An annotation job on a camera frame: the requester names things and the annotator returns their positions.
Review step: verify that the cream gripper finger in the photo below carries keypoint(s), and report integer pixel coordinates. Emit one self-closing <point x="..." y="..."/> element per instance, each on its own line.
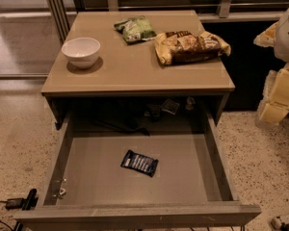
<point x="267" y="37"/>
<point x="274" y="106"/>

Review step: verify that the blue rxbar wrapper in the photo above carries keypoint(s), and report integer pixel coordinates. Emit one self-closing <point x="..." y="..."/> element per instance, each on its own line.
<point x="139" y="162"/>

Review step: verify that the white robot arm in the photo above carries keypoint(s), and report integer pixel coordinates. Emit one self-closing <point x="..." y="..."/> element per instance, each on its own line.
<point x="281" y="44"/>

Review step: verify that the grey cabinet counter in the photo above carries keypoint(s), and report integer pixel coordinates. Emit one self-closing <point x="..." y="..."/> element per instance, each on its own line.
<point x="134" y="70"/>

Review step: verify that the open grey drawer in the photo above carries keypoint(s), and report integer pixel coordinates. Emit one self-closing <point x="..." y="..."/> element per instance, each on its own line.
<point x="87" y="189"/>

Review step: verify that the yellow brown snack bag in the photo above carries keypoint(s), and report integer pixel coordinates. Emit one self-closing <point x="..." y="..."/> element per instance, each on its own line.
<point x="182" y="47"/>

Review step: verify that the white power strip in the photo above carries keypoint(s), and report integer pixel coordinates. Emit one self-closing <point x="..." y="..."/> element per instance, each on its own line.
<point x="281" y="223"/>

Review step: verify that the green chip bag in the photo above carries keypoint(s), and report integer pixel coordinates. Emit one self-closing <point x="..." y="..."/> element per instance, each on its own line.
<point x="135" y="29"/>

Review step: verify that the white ceramic bowl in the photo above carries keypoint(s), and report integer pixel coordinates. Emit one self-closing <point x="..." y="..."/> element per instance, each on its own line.
<point x="81" y="52"/>

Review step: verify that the black power adapter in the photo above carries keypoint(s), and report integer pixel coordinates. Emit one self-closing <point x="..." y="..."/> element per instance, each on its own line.
<point x="23" y="203"/>

